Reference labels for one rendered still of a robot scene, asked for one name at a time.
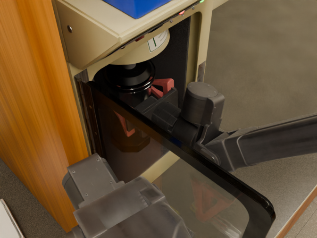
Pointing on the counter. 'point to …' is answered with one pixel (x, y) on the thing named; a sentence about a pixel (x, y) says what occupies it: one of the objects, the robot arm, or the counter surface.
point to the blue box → (137, 6)
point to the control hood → (105, 27)
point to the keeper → (201, 72)
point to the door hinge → (83, 76)
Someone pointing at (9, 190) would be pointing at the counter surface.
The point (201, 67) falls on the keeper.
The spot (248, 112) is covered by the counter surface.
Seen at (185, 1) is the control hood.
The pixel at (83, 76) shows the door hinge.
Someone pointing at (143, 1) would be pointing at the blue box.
